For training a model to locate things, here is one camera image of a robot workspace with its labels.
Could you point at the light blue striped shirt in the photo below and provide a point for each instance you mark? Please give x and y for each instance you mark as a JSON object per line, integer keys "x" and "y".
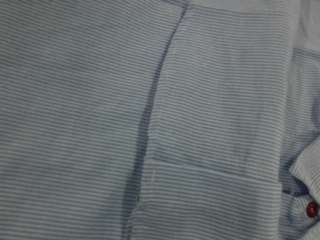
{"x": 159, "y": 119}

